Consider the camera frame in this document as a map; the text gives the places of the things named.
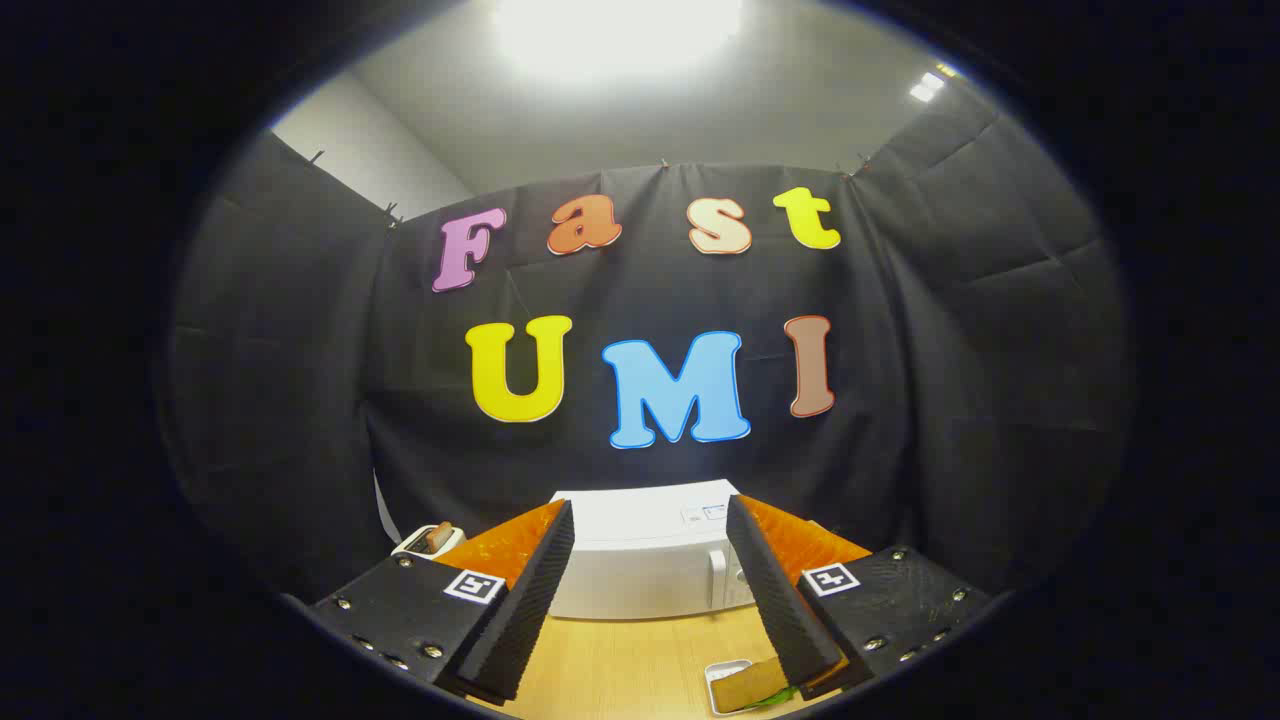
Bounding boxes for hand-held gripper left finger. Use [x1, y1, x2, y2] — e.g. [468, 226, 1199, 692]
[305, 498, 578, 704]

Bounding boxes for white microwave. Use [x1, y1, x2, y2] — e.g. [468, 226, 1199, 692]
[548, 478, 761, 621]

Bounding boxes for cream toaster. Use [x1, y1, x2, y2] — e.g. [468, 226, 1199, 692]
[392, 522, 466, 561]

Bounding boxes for small white dish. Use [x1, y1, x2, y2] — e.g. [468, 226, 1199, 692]
[704, 658, 753, 717]

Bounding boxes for large ceiling light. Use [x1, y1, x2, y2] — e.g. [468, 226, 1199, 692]
[490, 0, 746, 81]

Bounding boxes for small ceiling light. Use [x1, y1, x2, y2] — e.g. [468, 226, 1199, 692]
[908, 62, 961, 103]

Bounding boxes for brown bread lettuce sandwich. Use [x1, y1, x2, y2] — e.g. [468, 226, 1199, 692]
[712, 655, 801, 713]

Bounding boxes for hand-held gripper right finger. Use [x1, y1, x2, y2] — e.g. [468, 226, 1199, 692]
[724, 493, 993, 701]

